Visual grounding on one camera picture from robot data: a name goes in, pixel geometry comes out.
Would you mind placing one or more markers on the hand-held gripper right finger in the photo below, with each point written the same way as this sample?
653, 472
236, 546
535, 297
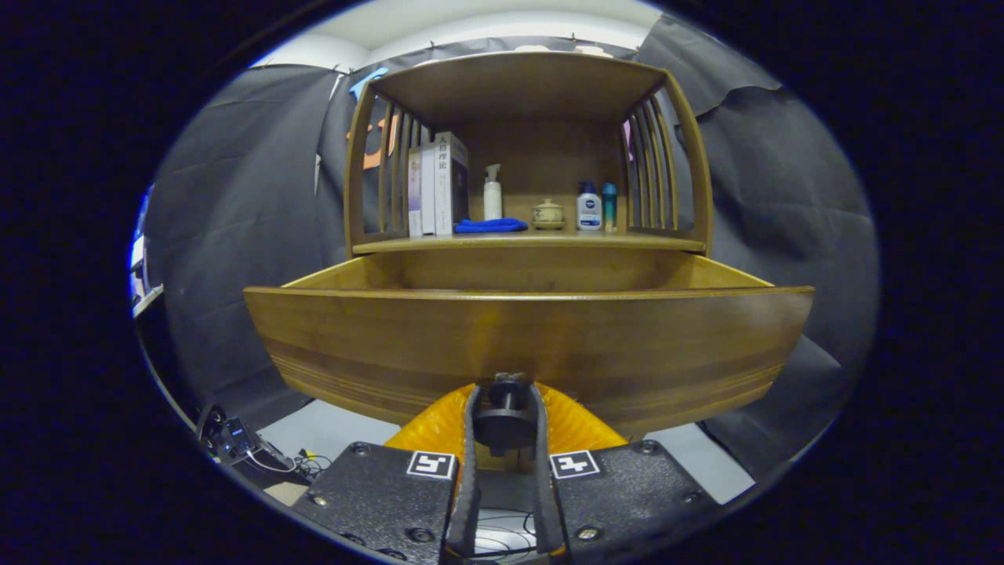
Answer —
543, 486

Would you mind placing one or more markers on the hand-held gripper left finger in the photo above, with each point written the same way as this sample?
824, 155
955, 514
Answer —
469, 486

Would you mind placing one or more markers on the black round drawer knob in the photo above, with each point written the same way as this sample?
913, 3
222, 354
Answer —
506, 424

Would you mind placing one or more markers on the brown wooden drawer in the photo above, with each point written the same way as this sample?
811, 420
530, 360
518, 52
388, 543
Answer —
533, 337

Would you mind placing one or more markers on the brown wooden countertop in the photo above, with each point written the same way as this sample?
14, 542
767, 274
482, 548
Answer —
549, 238

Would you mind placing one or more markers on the brown wooden cabinet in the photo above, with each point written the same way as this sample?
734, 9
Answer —
541, 149

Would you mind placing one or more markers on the black electronic device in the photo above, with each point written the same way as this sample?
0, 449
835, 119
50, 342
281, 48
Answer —
235, 435

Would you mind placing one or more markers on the blue folded cloth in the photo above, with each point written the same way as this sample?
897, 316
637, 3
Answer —
490, 226

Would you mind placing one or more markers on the cream lidded tea bowl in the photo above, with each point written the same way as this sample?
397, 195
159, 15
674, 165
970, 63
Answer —
547, 213

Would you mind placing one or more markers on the white lotion bottle blue cap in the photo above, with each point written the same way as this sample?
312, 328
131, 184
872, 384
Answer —
588, 212

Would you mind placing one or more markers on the white pump bottle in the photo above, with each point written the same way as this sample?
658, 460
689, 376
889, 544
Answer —
492, 200

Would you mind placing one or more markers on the slim teal bottle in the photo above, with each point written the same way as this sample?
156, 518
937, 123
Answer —
609, 205

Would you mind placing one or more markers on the thin white book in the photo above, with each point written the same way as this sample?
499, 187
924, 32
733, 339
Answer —
428, 192

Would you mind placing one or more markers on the thick white book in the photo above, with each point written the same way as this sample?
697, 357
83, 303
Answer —
447, 188

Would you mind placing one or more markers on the pale purple book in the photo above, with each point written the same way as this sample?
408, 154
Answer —
414, 192

